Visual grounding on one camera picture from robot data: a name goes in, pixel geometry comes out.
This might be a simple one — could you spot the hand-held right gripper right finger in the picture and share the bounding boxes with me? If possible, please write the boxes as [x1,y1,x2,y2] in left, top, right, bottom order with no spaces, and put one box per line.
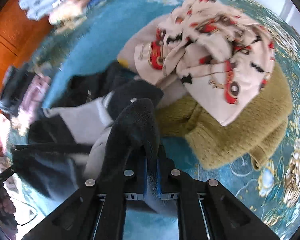
[156,145,280,240]

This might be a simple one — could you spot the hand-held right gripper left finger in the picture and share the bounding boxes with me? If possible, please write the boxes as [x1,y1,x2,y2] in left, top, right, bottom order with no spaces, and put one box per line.
[21,152,148,240]

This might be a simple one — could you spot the black and white fleece jacket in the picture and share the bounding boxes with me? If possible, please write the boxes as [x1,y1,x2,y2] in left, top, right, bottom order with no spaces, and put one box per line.
[11,61,165,213]

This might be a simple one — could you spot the person's left hand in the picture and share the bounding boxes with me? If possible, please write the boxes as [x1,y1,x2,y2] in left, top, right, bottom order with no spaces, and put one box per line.
[0,194,18,233]

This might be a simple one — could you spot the mustard yellow knit sweater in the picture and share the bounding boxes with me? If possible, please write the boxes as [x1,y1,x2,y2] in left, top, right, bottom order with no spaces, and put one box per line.
[155,60,294,171]

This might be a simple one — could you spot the folded grey garment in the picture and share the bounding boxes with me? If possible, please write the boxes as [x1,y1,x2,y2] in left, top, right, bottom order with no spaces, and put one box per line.
[0,66,17,111]

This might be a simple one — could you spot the folded pink garment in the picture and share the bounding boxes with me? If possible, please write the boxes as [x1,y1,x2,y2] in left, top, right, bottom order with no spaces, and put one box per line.
[19,76,52,117]

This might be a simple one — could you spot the folded dark garment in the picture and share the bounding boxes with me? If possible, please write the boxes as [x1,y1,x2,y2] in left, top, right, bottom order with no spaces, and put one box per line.
[11,66,35,105]

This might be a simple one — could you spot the white red car print garment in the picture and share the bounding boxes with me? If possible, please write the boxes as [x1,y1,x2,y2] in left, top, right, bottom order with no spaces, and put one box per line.
[134,0,276,127]

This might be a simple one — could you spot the wooden headboard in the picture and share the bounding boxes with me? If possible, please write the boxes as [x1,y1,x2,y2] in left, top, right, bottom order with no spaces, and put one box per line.
[0,0,56,155]

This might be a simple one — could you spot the folded floral quilt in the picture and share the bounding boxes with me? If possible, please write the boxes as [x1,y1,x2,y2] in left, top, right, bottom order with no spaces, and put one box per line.
[48,0,122,27]

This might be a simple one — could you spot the folded grey-blue quilt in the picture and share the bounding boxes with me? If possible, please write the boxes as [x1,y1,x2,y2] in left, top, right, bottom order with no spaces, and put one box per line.
[18,0,67,21]

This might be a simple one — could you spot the black cable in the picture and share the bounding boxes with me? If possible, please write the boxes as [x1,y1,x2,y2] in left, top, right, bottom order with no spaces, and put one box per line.
[14,197,38,226]

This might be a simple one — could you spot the white door frame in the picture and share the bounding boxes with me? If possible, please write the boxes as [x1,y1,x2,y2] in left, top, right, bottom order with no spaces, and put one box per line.
[280,0,299,30]

